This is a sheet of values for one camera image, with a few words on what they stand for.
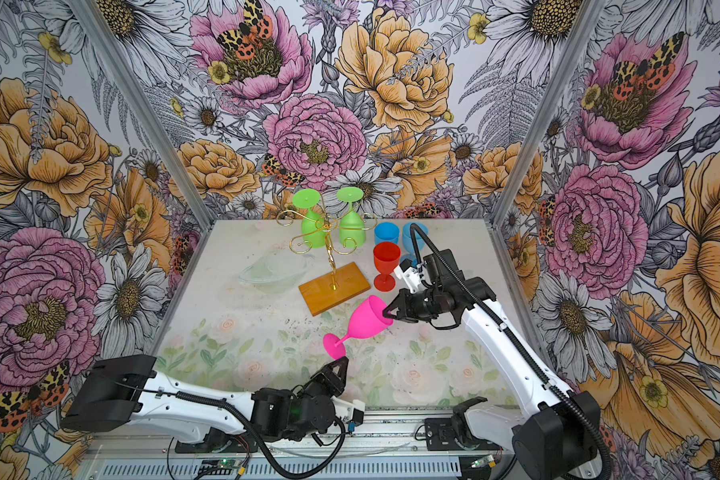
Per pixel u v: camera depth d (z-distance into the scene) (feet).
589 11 2.35
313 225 2.83
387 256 3.14
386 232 3.29
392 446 2.41
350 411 2.18
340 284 3.27
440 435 2.42
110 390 1.53
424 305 2.09
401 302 2.14
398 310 2.14
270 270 3.56
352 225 2.86
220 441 2.12
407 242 3.23
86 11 2.31
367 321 2.20
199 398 1.58
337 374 2.38
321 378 2.10
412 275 2.34
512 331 1.53
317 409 1.80
